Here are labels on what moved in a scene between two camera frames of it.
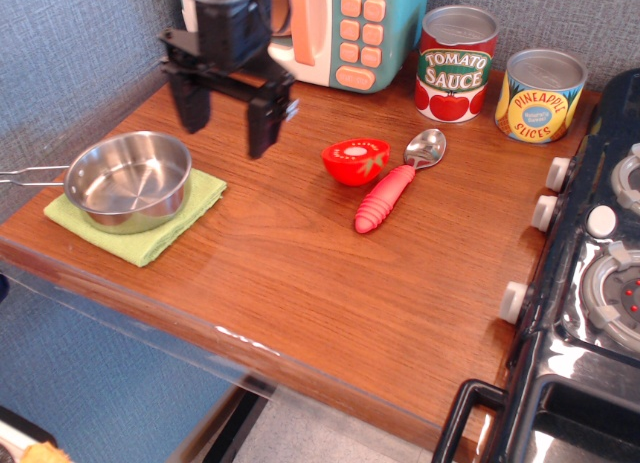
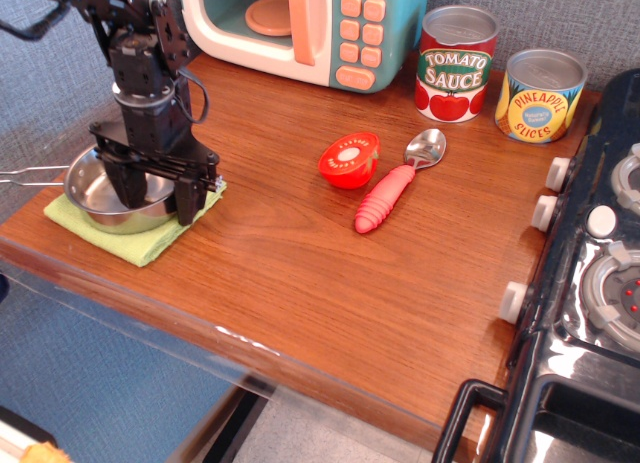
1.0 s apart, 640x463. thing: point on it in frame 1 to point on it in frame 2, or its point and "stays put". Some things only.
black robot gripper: x=230 y=45 to x=154 y=134
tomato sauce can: x=456 y=50 stays put
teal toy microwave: x=354 y=37 stays put
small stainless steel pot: x=126 y=182 stays put
